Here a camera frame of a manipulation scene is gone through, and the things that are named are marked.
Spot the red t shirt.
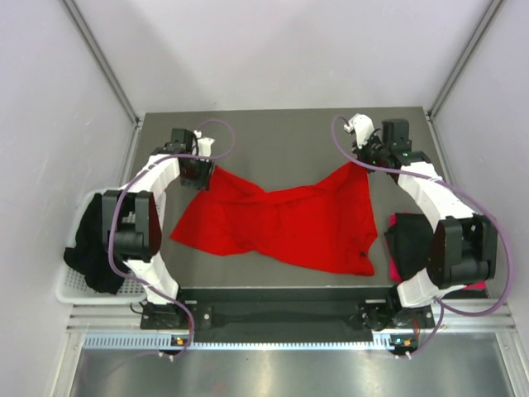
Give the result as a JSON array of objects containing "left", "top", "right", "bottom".
[{"left": 170, "top": 162, "right": 378, "bottom": 276}]

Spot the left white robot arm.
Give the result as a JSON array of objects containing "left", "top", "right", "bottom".
[{"left": 102, "top": 129, "right": 214, "bottom": 328}]

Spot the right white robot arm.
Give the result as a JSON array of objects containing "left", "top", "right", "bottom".
[{"left": 344, "top": 113, "right": 498, "bottom": 328}]

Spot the folded black t shirt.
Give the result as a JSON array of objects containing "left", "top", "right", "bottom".
[{"left": 384, "top": 212, "right": 435, "bottom": 282}]

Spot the black t shirt in basket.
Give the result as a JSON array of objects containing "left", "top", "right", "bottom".
[{"left": 63, "top": 194, "right": 124, "bottom": 294}]

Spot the white plastic basket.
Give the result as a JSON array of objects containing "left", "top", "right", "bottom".
[{"left": 56, "top": 189, "right": 146, "bottom": 304}]

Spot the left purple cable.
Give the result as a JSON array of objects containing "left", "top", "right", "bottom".
[{"left": 107, "top": 119, "right": 236, "bottom": 360}]

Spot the purple cable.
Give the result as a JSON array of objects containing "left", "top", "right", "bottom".
[
  {"left": 107, "top": 119, "right": 236, "bottom": 360},
  {"left": 332, "top": 115, "right": 512, "bottom": 360}
]

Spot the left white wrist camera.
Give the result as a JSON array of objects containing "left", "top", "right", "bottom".
[{"left": 193, "top": 130, "right": 215, "bottom": 157}]

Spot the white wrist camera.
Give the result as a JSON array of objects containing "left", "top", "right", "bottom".
[
  {"left": 193, "top": 130, "right": 215, "bottom": 157},
  {"left": 344, "top": 113, "right": 375, "bottom": 149}
]

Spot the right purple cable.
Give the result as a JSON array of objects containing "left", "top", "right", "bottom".
[{"left": 332, "top": 115, "right": 512, "bottom": 360}]

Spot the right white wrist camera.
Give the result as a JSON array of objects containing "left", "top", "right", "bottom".
[{"left": 344, "top": 113, "right": 375, "bottom": 149}]

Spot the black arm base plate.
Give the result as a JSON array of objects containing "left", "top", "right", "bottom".
[{"left": 139, "top": 287, "right": 434, "bottom": 342}]

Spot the white slotted cable duct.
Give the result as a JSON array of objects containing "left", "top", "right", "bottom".
[{"left": 83, "top": 333, "right": 395, "bottom": 351}]

